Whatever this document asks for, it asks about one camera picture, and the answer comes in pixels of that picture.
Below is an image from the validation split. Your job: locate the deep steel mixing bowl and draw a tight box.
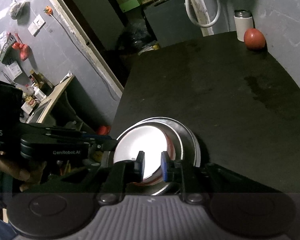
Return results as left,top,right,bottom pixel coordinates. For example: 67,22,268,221
107,118,198,193

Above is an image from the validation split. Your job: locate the steel plate with sticker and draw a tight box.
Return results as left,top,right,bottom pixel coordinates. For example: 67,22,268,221
115,116,201,196

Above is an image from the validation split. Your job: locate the white bowl red rim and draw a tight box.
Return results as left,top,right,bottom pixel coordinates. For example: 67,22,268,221
113,125,175,186

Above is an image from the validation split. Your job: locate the person's left hand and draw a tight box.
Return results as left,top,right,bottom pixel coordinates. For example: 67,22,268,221
0,152,46,193

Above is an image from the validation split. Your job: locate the wooden side table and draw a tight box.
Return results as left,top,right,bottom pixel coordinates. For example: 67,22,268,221
26,75,75,125

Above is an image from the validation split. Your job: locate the red plastic bag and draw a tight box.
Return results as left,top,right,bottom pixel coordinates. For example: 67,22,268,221
12,42,30,61

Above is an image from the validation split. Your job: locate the white plastic bag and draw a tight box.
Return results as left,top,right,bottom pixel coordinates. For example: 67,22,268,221
9,1,30,20

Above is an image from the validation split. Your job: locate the dark grey cabinet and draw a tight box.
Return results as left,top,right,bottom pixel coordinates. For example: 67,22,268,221
144,0,203,48

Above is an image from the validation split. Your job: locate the red ball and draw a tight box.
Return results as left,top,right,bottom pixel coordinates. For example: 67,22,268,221
244,28,266,49

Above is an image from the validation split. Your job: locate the green box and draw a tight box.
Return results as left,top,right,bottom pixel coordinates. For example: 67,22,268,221
120,0,140,12

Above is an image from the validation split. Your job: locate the white thermos flask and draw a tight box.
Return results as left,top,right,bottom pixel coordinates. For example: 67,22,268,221
234,9,254,42

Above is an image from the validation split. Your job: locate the white wall switch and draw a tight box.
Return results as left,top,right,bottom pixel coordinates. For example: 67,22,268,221
28,14,45,36

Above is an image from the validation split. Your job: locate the white looped hose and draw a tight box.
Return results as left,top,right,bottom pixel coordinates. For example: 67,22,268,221
184,0,221,28

